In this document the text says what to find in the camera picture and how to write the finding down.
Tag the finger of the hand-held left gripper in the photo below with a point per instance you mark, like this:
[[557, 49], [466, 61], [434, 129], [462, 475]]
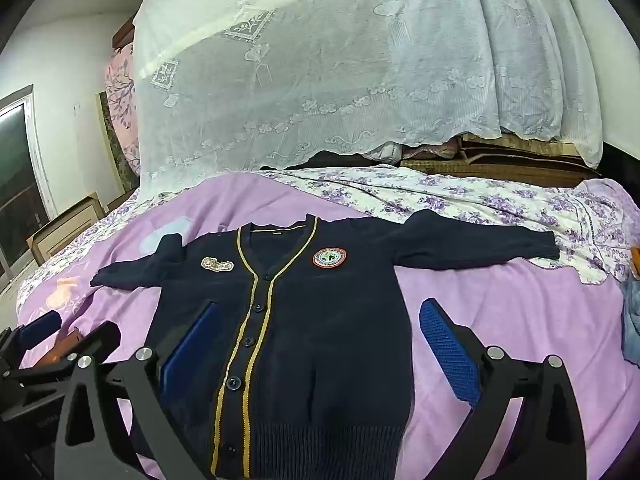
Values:
[[40, 327], [102, 339]]

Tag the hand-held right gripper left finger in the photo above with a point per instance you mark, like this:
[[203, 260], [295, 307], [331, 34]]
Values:
[[192, 345]]

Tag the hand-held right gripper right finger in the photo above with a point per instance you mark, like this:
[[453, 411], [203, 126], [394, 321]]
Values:
[[445, 345]]

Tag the navy knit cardigan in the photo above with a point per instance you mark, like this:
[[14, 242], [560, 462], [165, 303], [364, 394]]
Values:
[[310, 335]]

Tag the wooden bedside cabinet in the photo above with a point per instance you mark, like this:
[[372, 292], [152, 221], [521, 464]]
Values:
[[70, 225]]

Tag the window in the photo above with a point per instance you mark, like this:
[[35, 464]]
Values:
[[15, 170]]

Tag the purple floral bed sheet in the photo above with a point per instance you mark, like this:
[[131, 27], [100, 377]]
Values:
[[400, 190]]

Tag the blue denim cloth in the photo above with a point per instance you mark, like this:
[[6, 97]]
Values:
[[632, 315]]

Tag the pink folded cloth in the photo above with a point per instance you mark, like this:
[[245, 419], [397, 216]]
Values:
[[440, 149]]

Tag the stack of woven mats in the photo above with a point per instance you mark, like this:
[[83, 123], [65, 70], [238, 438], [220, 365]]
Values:
[[525, 160]]

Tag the orange object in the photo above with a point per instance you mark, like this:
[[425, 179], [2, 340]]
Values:
[[636, 261]]

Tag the dark green patterned panel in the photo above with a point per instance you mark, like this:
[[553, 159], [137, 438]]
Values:
[[109, 130]]

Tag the pink floral quilt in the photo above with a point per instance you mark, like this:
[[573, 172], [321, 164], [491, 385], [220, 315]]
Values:
[[122, 100]]

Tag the brown wooden board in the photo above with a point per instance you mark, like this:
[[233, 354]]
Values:
[[123, 32]]

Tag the white lace cover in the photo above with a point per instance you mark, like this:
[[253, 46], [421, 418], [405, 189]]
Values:
[[325, 60]]

